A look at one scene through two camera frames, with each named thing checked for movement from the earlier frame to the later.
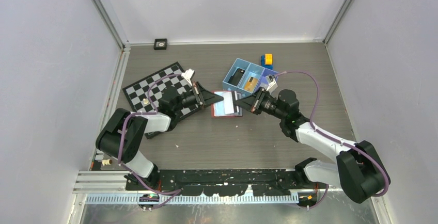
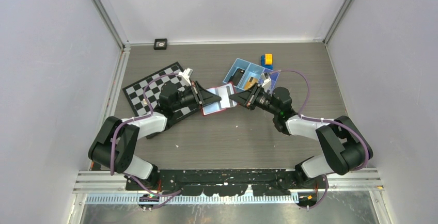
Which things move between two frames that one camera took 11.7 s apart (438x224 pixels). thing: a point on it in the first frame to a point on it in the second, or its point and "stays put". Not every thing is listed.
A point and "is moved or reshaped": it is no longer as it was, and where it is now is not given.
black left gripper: x=204 y=98 stays put
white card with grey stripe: x=229 y=107 is moved or reshaped
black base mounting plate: x=225 y=182 stays put
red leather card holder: x=225 y=107 is moved or reshaped
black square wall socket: x=160 y=44 stays put
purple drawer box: x=263 y=81 stays put
